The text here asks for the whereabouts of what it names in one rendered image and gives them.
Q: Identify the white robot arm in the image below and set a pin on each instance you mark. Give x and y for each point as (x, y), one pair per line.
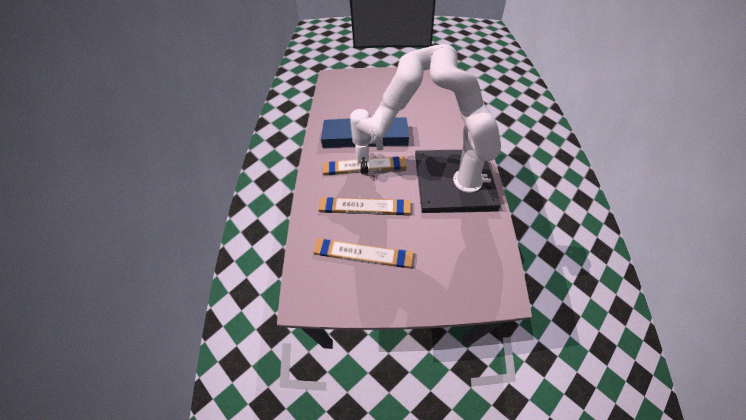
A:
(481, 129)

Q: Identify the tan rectangular pack with blue bands and white label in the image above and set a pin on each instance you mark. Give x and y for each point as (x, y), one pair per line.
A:
(374, 164)

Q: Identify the orange flat pack with blue bands and white label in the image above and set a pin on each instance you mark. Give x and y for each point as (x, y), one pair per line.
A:
(364, 206)

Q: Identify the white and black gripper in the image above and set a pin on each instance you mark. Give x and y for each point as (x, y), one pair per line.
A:
(362, 152)

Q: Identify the orange box with blue bands and white label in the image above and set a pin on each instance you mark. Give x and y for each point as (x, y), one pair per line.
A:
(363, 253)

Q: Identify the blue rectangular block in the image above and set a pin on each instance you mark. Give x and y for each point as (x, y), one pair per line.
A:
(338, 133)

